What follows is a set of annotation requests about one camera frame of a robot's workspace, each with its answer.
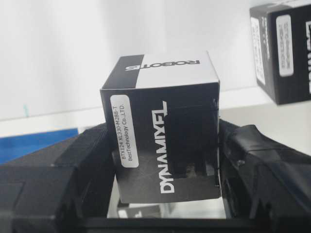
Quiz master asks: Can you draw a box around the white base board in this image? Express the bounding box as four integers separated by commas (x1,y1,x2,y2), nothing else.
0,0,311,136

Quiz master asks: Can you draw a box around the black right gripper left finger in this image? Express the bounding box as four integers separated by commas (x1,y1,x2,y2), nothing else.
0,124,115,233

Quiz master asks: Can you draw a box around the blue table cloth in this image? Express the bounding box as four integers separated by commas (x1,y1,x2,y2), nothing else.
0,128,78,164

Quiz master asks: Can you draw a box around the black box middle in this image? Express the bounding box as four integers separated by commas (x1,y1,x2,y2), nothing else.
249,0,311,105

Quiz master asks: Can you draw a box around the black Dynamixel box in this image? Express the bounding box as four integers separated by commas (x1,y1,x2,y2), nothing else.
100,51,221,203

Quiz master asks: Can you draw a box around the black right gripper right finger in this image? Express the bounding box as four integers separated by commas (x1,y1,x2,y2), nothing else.
219,120,311,233

